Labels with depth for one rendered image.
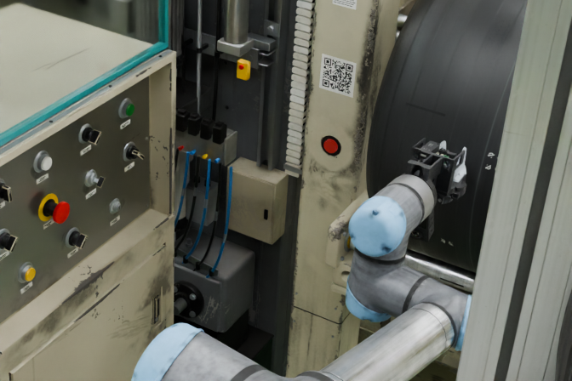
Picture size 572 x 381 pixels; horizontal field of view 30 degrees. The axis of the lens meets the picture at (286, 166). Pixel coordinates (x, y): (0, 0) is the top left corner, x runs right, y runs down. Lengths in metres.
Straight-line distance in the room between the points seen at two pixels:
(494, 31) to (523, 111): 1.10
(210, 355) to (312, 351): 1.25
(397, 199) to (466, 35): 0.42
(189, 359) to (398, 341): 0.29
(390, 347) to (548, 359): 0.54
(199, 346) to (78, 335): 0.83
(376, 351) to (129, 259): 0.89
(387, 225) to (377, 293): 0.12
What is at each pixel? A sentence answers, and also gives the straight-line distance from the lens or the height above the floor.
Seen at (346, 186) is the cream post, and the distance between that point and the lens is 2.21.
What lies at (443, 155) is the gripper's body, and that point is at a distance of 1.70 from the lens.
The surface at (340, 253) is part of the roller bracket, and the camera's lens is 2.16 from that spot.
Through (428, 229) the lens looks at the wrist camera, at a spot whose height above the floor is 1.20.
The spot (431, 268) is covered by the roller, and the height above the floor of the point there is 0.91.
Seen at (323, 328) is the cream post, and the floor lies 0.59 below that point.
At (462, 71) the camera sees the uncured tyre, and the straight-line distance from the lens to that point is 1.81.
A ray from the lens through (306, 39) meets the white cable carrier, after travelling 2.13.
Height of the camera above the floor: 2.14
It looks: 31 degrees down
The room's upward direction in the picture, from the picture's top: 4 degrees clockwise
